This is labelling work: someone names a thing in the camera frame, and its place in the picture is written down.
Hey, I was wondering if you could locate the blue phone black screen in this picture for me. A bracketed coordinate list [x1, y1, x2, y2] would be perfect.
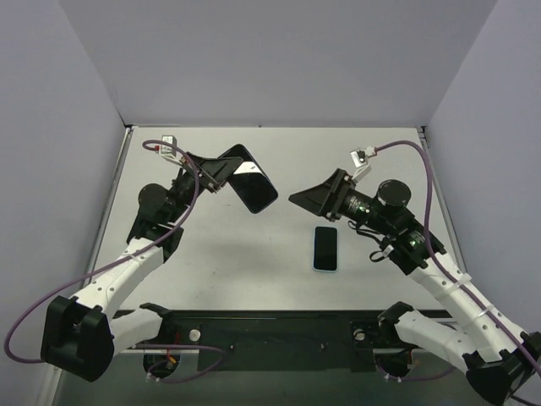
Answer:
[220, 144, 278, 214]

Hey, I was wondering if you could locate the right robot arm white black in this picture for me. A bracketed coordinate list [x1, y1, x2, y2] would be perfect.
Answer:
[289, 169, 540, 405]

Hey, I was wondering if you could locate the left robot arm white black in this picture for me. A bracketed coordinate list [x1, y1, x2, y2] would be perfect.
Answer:
[41, 154, 243, 381]

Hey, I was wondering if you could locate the light blue cased phone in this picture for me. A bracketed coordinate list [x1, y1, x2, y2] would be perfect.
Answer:
[313, 226, 338, 272]

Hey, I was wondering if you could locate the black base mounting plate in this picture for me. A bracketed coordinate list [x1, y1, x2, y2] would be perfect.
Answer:
[113, 310, 436, 373]

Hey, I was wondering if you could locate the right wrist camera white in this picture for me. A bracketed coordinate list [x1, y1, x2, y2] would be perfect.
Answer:
[350, 148, 373, 183]

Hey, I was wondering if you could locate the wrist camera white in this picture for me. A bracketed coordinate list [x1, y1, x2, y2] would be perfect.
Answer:
[350, 148, 373, 183]
[156, 134, 180, 165]

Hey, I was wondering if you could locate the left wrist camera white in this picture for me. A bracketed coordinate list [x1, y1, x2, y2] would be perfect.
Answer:
[156, 134, 180, 165]

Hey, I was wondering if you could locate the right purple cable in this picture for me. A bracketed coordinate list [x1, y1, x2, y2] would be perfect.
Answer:
[367, 140, 541, 405]

